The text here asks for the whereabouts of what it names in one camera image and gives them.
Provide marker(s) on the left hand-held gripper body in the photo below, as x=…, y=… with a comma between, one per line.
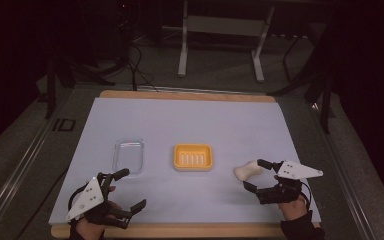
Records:
x=90, y=198

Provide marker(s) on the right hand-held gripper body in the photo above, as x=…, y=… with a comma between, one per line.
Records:
x=296, y=170

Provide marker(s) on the white soap bar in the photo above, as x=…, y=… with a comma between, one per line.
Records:
x=248, y=170

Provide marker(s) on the clear plastic container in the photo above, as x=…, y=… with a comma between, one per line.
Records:
x=128, y=156

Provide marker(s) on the person's left hand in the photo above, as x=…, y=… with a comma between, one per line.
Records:
x=90, y=230

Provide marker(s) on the person's right hand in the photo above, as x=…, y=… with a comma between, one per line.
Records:
x=291, y=209

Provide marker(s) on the yellow soap dish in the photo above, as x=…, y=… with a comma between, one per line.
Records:
x=193, y=156

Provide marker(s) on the light blue table mat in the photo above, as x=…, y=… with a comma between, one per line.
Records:
x=213, y=123

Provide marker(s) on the black tripod stand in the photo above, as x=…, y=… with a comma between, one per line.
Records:
x=50, y=90
x=326, y=100

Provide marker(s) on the white metal stand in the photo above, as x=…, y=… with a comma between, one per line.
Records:
x=225, y=26

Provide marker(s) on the metal floor rail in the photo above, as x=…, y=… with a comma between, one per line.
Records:
x=13, y=178
x=343, y=173

